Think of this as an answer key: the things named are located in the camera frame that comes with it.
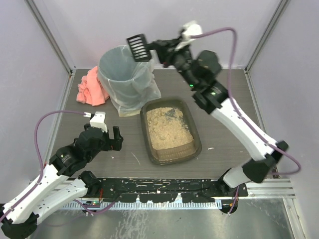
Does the black slotted litter scoop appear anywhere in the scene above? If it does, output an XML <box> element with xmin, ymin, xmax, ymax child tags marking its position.
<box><xmin>126</xmin><ymin>34</ymin><xmax>154</xmax><ymax>62</ymax></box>

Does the bin with plastic liner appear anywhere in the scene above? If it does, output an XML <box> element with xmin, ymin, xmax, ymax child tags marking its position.
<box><xmin>97</xmin><ymin>45</ymin><xmax>161</xmax><ymax>117</ymax></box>

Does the dark translucent litter box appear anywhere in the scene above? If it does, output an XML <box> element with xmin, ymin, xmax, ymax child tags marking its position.
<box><xmin>140</xmin><ymin>97</ymin><xmax>202</xmax><ymax>165</ymax></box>

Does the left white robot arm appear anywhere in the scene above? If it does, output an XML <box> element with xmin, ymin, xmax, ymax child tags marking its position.
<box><xmin>0</xmin><ymin>124</ymin><xmax>123</xmax><ymax>239</ymax></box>

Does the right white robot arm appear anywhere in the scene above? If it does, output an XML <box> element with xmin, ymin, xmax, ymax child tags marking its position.
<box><xmin>147</xmin><ymin>39</ymin><xmax>288</xmax><ymax>190</ymax></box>

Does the pink crumpled cloth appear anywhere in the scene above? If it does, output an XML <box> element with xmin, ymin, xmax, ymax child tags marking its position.
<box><xmin>76</xmin><ymin>66</ymin><xmax>109</xmax><ymax>107</ymax></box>

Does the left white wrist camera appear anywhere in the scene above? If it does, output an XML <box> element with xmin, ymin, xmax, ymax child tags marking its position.
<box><xmin>84</xmin><ymin>112</ymin><xmax>108</xmax><ymax>132</ymax></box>

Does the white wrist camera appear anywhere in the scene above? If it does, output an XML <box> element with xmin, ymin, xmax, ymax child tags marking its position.
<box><xmin>174</xmin><ymin>20</ymin><xmax>203</xmax><ymax>51</ymax></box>
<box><xmin>84</xmin><ymin>112</ymin><xmax>108</xmax><ymax>132</ymax></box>

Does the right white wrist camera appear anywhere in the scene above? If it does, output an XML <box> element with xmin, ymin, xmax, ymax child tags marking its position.
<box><xmin>174</xmin><ymin>20</ymin><xmax>203</xmax><ymax>51</ymax></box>

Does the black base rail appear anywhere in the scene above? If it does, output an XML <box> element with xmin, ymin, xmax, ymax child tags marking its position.
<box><xmin>87</xmin><ymin>178</ymin><xmax>236</xmax><ymax>203</ymax></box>

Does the white slotted cable duct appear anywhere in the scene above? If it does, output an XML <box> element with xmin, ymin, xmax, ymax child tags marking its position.
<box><xmin>59</xmin><ymin>200</ymin><xmax>223</xmax><ymax>210</ymax></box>

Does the right aluminium frame post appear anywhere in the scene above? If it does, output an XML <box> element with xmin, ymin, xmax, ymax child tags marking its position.
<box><xmin>245</xmin><ymin>0</ymin><xmax>291</xmax><ymax>73</ymax></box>

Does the aluminium frame post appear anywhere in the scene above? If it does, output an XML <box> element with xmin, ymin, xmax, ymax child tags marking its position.
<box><xmin>245</xmin><ymin>0</ymin><xmax>291</xmax><ymax>73</ymax></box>
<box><xmin>24</xmin><ymin>0</ymin><xmax>74</xmax><ymax>75</ymax></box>

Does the left aluminium frame post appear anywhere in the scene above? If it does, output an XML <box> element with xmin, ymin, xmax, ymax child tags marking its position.
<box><xmin>24</xmin><ymin>0</ymin><xmax>74</xmax><ymax>75</ymax></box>

